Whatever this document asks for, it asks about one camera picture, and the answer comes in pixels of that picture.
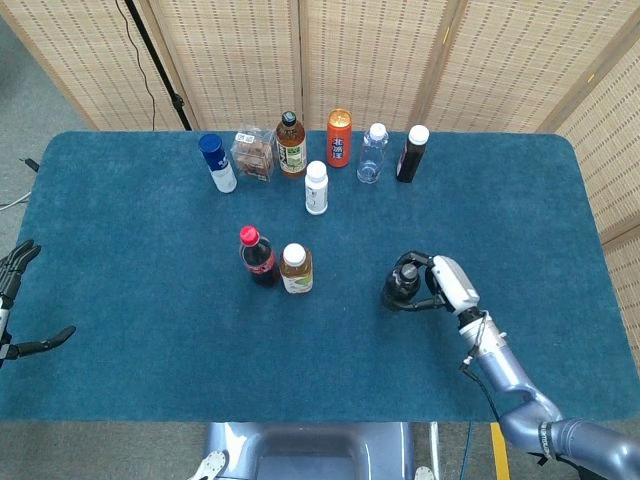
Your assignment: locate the right black-fingered robot hand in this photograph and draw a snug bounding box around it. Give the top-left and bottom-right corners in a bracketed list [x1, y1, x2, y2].
[386, 250, 482, 317]

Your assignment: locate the left black-fingered robot hand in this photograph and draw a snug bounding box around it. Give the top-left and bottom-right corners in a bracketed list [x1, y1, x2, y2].
[0, 238, 77, 369]

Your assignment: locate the cola bottle with red cap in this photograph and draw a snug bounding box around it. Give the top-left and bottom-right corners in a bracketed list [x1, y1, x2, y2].
[238, 225, 281, 289]

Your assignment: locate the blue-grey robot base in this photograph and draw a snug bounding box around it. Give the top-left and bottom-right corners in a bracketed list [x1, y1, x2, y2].
[202, 422, 416, 480]

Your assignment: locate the green tea bottle white cap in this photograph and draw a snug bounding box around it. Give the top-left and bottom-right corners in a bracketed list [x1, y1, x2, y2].
[278, 242, 315, 295]

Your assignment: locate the green-label tea bottle, black cap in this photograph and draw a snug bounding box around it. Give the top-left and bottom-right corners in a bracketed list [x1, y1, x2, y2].
[275, 110, 307, 179]

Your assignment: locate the dark juice bottle, white cap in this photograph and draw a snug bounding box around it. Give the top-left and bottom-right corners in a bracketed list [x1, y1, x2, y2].
[395, 124, 431, 184]

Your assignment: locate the clear water bottle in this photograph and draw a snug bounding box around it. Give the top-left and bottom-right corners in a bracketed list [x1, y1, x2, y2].
[356, 122, 390, 185]

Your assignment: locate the white table leg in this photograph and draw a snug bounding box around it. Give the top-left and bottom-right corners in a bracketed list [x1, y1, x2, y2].
[427, 422, 444, 480]

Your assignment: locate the orange drink can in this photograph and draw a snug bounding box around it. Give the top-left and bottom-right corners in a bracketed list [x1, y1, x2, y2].
[326, 108, 354, 169]

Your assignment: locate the blue table cloth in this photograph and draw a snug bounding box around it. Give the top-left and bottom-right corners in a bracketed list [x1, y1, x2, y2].
[0, 130, 609, 425]

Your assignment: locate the white bottle with blue cap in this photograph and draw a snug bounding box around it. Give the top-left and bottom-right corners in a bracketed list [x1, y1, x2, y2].
[197, 133, 238, 194]

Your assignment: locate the clear plastic snack box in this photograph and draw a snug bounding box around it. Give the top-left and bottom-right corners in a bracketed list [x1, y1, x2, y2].
[230, 128, 278, 183]

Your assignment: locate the black tripod pole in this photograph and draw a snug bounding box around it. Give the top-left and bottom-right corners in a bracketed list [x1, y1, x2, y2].
[123, 0, 194, 132]

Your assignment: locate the bamboo folding screen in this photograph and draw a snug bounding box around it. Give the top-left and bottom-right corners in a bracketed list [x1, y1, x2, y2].
[0, 0, 640, 347]

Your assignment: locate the white floor cable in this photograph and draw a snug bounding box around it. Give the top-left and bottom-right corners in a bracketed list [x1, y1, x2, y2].
[0, 191, 30, 212]

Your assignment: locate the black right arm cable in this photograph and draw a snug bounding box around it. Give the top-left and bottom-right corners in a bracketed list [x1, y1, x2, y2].
[459, 349, 504, 422]

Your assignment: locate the blue floor cable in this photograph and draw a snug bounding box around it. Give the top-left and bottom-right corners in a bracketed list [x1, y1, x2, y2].
[462, 422, 475, 480]

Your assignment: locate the thin black hanging cable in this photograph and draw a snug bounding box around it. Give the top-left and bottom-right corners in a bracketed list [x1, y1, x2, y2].
[114, 0, 158, 132]

